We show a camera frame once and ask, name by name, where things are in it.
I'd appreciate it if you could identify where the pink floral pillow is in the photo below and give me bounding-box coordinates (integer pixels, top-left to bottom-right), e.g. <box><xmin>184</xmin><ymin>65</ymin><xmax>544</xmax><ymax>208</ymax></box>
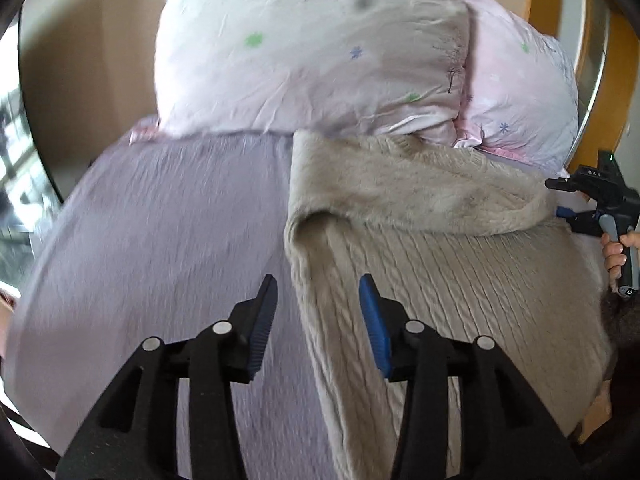
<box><xmin>454</xmin><ymin>0</ymin><xmax>578</xmax><ymax>176</ymax></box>
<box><xmin>150</xmin><ymin>0</ymin><xmax>470</xmax><ymax>146</ymax></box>

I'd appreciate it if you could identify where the lavender bed sheet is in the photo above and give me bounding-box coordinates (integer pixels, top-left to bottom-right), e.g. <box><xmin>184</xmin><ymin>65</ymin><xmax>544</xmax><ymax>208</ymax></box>
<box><xmin>4</xmin><ymin>132</ymin><xmax>341</xmax><ymax>479</ymax></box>

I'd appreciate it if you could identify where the wooden window frame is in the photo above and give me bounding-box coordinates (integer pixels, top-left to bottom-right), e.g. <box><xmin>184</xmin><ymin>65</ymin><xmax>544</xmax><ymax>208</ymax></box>
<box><xmin>524</xmin><ymin>0</ymin><xmax>639</xmax><ymax>170</ymax></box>

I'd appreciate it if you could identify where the beige cable-knit sweater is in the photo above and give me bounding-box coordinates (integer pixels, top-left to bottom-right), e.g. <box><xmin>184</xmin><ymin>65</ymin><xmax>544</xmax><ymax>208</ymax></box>
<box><xmin>284</xmin><ymin>130</ymin><xmax>611</xmax><ymax>479</ymax></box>

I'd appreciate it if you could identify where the large dark television screen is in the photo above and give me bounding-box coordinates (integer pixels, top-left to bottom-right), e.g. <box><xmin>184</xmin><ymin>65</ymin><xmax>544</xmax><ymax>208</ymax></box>
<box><xmin>0</xmin><ymin>8</ymin><xmax>64</xmax><ymax>291</ymax></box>

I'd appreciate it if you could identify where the person's right hand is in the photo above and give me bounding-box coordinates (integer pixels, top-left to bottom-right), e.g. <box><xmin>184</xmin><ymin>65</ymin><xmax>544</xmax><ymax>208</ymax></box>
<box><xmin>601</xmin><ymin>231</ymin><xmax>640</xmax><ymax>283</ymax></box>

